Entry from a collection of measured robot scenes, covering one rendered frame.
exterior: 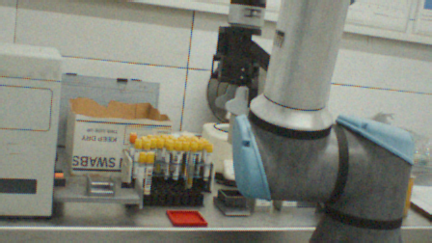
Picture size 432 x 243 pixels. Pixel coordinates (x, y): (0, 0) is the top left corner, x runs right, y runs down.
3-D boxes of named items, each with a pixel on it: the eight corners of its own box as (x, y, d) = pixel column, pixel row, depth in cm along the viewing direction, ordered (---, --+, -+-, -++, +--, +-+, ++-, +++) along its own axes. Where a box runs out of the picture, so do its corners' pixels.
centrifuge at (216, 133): (210, 185, 130) (217, 137, 128) (195, 157, 159) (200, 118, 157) (301, 192, 134) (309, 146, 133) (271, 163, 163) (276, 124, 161)
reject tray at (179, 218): (174, 226, 99) (174, 222, 99) (166, 213, 106) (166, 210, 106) (207, 226, 102) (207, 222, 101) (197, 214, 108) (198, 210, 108)
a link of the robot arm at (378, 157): (420, 223, 73) (437, 129, 71) (331, 218, 71) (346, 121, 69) (381, 197, 84) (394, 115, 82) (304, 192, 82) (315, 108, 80)
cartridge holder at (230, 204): (225, 215, 109) (227, 199, 108) (212, 202, 118) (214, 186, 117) (249, 216, 111) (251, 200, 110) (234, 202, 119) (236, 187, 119)
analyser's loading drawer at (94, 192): (32, 206, 95) (34, 179, 94) (33, 195, 101) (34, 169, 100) (142, 208, 101) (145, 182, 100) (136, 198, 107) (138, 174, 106)
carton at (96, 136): (68, 175, 124) (73, 113, 121) (63, 148, 150) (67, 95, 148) (169, 178, 131) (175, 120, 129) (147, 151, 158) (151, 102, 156)
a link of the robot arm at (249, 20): (257, 9, 112) (272, 9, 104) (255, 31, 112) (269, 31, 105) (225, 4, 109) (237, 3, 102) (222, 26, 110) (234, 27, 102)
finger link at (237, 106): (221, 130, 107) (223, 85, 108) (247, 132, 109) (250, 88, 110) (226, 129, 104) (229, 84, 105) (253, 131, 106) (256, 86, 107)
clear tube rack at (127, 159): (126, 191, 118) (129, 160, 116) (121, 177, 127) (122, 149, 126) (212, 193, 124) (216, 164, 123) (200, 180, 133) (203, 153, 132)
